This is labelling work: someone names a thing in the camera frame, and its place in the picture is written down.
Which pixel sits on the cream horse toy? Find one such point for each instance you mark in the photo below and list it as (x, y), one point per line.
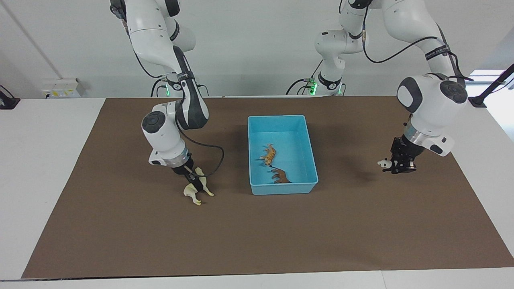
(192, 193)

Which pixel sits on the black clamp mount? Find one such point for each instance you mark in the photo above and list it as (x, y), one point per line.
(8, 102)

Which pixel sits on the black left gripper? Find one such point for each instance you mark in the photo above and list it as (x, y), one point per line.
(405, 150)

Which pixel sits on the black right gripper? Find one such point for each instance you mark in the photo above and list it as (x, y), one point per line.
(182, 167)

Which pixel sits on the white wall socket box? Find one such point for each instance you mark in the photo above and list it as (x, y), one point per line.
(62, 88)

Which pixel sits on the black camera stand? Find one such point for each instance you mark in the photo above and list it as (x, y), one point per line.
(494, 84)

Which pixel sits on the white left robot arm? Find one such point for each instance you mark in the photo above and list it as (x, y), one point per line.
(429, 104)

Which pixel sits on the orange striped tiger toy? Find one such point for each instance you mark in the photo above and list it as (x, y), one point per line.
(270, 154)

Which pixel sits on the brown table mat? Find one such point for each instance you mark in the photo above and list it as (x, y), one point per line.
(160, 241)

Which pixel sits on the black and white panda toy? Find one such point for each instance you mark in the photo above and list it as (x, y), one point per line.
(383, 163)

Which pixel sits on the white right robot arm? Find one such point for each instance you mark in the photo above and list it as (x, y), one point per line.
(168, 132)

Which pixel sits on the brown lion toy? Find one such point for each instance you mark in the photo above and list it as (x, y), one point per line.
(281, 176)

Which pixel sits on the light blue storage box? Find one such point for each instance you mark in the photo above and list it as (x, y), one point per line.
(283, 188)

